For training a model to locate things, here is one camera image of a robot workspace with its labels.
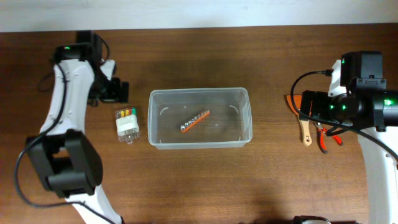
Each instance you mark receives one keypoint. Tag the red handled pliers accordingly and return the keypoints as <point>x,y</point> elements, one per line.
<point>321,133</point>

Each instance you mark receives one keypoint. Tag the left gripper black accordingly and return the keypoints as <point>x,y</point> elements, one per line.
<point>115,94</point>

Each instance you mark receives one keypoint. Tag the clear plastic container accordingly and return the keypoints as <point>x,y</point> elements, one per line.
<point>229,123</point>

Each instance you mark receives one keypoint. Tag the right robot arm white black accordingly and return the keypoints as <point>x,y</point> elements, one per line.
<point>359,101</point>

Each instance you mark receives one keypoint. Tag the orange socket bit rail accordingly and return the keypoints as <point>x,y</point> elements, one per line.
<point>195,120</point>

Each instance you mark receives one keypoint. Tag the orange scraper wooden handle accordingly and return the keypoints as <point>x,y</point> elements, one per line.
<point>304,124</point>

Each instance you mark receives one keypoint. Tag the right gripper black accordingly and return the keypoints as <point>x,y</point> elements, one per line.
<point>318,99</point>

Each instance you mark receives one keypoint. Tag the clear case coloured bits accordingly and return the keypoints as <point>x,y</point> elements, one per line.
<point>127,126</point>

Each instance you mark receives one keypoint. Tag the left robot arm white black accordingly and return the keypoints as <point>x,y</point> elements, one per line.
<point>64,160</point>

